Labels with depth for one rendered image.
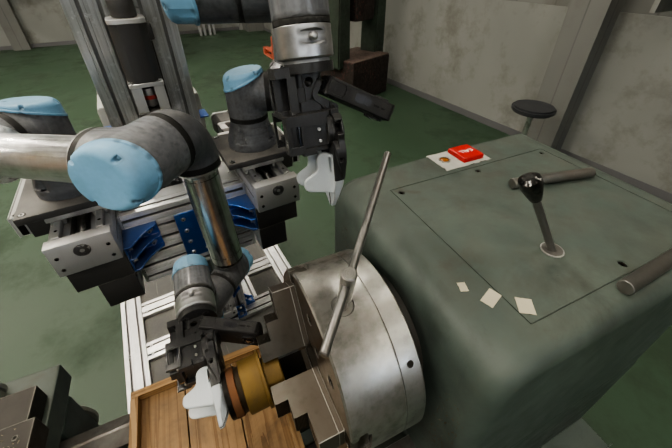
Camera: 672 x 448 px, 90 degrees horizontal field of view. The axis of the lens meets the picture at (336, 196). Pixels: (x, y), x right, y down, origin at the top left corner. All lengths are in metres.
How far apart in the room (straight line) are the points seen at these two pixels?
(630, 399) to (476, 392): 1.75
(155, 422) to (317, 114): 0.70
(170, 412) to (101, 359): 1.36
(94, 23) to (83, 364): 1.65
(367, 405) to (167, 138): 0.51
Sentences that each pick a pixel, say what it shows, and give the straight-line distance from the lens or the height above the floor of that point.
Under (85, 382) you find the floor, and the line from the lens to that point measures 2.18.
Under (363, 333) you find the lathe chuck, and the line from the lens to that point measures 0.51.
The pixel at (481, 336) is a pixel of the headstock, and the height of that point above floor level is 1.25.
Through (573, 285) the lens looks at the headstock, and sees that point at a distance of 0.62.
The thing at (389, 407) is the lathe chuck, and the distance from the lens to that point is 0.55.
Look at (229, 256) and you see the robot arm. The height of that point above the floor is 1.06.
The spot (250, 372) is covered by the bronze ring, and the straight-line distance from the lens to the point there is 0.61.
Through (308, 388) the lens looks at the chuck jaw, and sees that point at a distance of 0.60.
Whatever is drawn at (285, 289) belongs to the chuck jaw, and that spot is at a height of 1.20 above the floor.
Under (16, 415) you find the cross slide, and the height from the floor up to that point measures 0.97.
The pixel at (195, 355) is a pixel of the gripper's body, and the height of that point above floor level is 1.11.
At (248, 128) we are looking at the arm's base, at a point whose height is 1.24.
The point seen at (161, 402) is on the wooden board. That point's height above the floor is 0.88.
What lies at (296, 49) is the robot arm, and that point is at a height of 1.56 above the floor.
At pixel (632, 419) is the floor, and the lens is 2.19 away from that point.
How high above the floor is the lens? 1.65
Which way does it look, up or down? 35 degrees down
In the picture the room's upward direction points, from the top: straight up
